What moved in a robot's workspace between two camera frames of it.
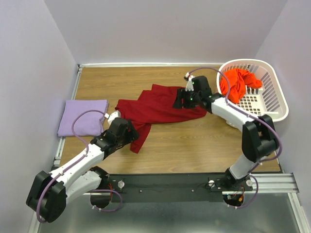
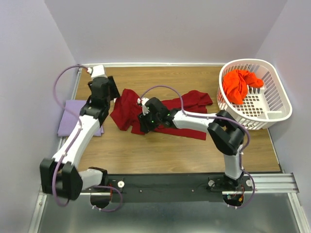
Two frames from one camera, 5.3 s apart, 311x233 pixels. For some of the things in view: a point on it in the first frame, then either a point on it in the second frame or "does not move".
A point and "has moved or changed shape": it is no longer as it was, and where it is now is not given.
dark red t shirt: (151, 105) has moved or changed shape
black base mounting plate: (171, 188) does not move
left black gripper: (132, 135) to (115, 92)
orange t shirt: (239, 80) does not move
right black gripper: (181, 93) to (144, 125)
